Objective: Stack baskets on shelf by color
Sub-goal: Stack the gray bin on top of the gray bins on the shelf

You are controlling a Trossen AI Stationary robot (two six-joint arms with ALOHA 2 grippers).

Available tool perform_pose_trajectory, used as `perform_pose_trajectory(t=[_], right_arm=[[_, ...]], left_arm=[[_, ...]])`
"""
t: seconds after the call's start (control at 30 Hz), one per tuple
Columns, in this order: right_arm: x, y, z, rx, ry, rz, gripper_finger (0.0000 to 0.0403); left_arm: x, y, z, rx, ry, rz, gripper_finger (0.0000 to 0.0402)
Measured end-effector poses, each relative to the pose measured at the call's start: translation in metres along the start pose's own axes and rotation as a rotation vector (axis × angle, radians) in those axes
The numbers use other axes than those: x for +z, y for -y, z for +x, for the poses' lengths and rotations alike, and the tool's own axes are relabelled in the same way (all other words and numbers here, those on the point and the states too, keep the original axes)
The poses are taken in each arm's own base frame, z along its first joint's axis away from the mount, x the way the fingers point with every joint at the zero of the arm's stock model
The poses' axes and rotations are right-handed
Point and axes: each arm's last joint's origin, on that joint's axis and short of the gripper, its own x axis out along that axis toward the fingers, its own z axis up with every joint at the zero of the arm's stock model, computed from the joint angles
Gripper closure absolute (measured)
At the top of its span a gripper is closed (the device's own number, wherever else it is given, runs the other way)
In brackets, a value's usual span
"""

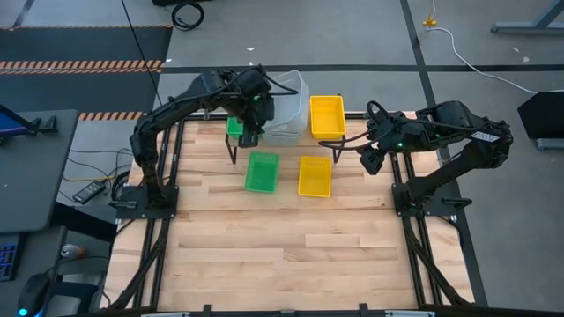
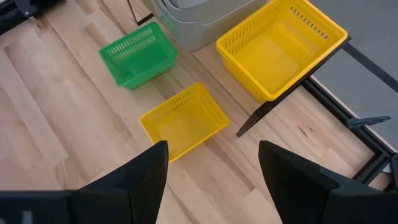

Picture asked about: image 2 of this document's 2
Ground black frame clamp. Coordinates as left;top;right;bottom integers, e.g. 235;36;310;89
346;115;392;131

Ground yellow slotted plastic basket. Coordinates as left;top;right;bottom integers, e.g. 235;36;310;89
139;82;230;165
217;43;277;103
216;0;348;103

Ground grey plastic bin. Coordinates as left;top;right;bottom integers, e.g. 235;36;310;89
153;0;269;52
160;0;264;23
167;0;210;10

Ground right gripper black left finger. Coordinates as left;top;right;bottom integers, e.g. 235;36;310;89
0;140;170;224

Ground green slotted plastic basket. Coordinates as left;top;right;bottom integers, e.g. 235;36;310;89
98;21;178;91

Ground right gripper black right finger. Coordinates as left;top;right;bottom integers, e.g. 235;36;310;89
258;140;398;224

